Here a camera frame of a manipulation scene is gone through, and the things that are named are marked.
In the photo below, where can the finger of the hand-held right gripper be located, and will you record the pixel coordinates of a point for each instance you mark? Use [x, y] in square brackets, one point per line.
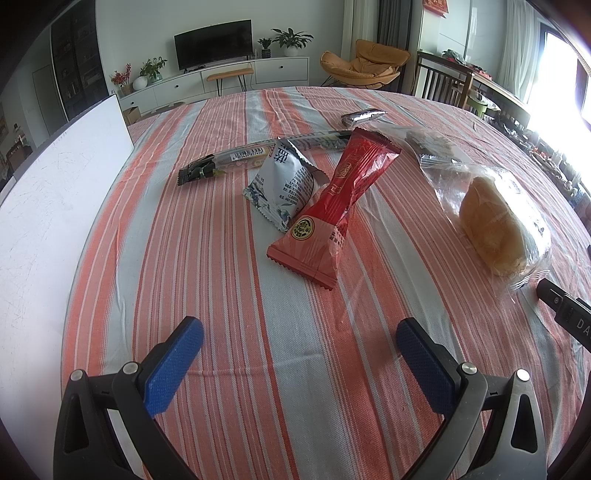
[554, 297]

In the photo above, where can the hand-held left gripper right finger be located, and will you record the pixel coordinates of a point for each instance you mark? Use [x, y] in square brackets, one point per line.
[427, 369]

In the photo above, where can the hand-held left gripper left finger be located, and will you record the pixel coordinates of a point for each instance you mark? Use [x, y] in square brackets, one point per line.
[173, 369]

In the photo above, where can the bread roll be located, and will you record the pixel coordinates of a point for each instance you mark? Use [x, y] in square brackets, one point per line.
[491, 221]

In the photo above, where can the red snack packet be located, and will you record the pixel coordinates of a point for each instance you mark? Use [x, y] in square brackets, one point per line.
[341, 207]

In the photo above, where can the white cardboard box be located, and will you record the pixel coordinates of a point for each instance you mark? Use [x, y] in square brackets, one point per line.
[55, 221]

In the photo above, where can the clear bag of brown snacks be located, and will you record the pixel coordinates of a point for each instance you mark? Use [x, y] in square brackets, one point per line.
[431, 145]

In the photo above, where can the white and blue snack packet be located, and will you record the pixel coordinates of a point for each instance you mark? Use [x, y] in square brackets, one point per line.
[286, 184]

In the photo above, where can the long black snack packet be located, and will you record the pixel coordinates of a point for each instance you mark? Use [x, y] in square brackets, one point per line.
[231, 159]

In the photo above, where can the silver foil snack wrapper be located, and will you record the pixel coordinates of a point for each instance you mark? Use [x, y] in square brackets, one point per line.
[362, 117]

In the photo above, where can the striped orange grey tablecloth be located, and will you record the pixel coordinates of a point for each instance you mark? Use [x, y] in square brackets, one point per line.
[231, 286]

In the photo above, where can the row of jars and bottles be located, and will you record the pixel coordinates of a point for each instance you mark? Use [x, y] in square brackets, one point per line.
[554, 161]

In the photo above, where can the light green stool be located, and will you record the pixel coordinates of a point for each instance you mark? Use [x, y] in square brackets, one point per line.
[478, 104]

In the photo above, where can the wooden dining table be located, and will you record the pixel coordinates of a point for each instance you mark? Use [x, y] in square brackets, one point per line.
[501, 92]

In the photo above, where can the dark wooden chair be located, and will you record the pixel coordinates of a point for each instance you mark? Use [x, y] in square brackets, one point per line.
[438, 81]

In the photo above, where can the brown cardboard box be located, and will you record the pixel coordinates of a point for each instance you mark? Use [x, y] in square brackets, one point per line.
[132, 116]

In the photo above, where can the white sheer curtain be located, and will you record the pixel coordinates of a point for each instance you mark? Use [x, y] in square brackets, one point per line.
[519, 41]

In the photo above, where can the round white vase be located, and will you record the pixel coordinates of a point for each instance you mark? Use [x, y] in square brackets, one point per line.
[140, 83]

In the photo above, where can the red flowers in vase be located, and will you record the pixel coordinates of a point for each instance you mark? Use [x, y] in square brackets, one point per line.
[121, 78]

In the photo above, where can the wooden bench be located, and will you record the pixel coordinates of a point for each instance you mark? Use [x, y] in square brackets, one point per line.
[229, 74]

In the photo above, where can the green plant in glass vase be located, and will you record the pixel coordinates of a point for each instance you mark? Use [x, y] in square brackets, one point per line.
[153, 67]

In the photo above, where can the orange lounge chair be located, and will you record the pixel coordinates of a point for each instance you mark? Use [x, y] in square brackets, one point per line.
[360, 64]

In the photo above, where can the grey curtain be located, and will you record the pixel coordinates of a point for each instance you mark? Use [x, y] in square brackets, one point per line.
[395, 27]

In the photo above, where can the white television cabinet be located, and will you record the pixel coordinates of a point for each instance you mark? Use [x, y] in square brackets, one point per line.
[281, 69]

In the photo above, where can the dark glass cabinet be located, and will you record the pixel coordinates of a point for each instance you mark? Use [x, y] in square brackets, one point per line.
[76, 64]

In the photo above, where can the black television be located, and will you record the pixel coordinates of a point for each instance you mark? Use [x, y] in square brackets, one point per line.
[212, 44]

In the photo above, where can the small potted plant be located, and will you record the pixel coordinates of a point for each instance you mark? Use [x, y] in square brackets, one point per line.
[265, 46]

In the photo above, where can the large plant in white pot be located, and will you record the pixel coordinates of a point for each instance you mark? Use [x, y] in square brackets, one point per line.
[291, 39]

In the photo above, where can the red wall hanging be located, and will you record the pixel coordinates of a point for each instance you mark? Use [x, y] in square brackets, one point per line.
[436, 4]

